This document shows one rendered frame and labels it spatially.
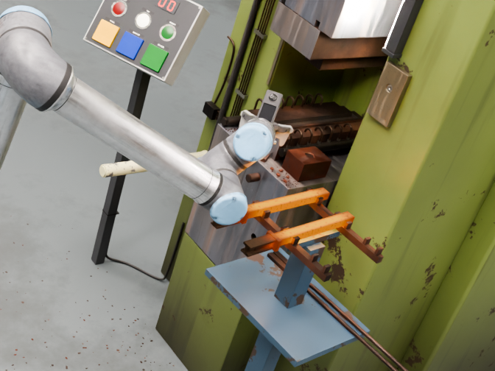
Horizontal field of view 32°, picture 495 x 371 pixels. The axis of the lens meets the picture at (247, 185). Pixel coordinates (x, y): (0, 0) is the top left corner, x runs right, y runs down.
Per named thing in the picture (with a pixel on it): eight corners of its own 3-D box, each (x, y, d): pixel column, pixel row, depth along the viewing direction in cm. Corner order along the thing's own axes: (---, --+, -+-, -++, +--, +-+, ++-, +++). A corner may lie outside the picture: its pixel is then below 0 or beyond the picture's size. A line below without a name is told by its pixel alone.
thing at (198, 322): (209, 399, 305) (246, 300, 282) (154, 328, 328) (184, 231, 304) (322, 358, 340) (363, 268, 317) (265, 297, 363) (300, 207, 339)
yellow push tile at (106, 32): (109, 47, 291) (119, 27, 291) (91, 38, 293) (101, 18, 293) (111, 48, 292) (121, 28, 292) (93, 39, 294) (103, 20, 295)
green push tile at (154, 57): (157, 72, 285) (168, 52, 285) (139, 63, 287) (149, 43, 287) (159, 73, 287) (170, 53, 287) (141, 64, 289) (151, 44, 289)
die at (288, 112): (274, 160, 271) (282, 138, 267) (237, 127, 283) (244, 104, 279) (364, 146, 298) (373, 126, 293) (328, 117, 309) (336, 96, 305)
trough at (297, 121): (271, 133, 270) (272, 129, 270) (261, 124, 274) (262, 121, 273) (362, 122, 297) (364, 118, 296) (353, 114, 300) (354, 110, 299)
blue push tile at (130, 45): (133, 60, 288) (143, 39, 288) (115, 50, 290) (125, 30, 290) (135, 61, 290) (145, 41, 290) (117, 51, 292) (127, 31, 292)
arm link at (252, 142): (222, 140, 209) (255, 116, 207) (229, 134, 221) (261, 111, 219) (245, 171, 209) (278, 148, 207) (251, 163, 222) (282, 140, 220)
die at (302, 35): (309, 60, 253) (320, 31, 248) (269, 29, 265) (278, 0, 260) (403, 55, 280) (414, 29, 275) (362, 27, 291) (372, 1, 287)
